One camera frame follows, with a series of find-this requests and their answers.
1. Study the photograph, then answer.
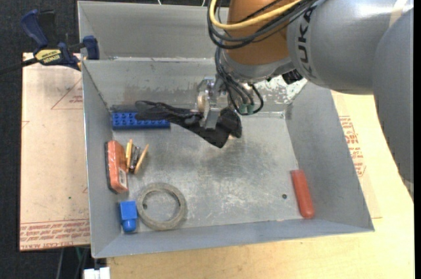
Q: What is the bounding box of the wooden clip with metal spring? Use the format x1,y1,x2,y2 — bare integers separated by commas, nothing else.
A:
125,138,150,175

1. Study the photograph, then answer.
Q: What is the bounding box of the blue studded toy brick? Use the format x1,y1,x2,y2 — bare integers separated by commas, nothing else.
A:
111,110,172,131

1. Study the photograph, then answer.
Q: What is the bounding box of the black cloth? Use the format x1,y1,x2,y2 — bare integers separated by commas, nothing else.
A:
134,100,243,149

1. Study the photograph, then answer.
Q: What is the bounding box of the grey flat ring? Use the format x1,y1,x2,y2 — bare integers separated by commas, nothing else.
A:
136,182,189,232

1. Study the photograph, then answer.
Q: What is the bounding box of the orange block with black edge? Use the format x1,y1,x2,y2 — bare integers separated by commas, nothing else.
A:
105,139,130,195

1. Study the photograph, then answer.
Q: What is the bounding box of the grey metal bin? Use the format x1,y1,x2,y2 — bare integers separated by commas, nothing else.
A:
76,0,376,260

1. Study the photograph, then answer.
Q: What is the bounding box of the red-orange rounded stick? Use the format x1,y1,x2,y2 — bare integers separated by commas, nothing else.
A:
289,169,316,220

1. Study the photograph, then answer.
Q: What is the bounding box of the brown cardboard board, red print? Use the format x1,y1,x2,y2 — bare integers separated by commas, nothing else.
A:
19,52,384,253

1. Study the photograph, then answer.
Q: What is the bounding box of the small blue plastic plug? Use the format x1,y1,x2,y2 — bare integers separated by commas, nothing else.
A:
118,200,139,234

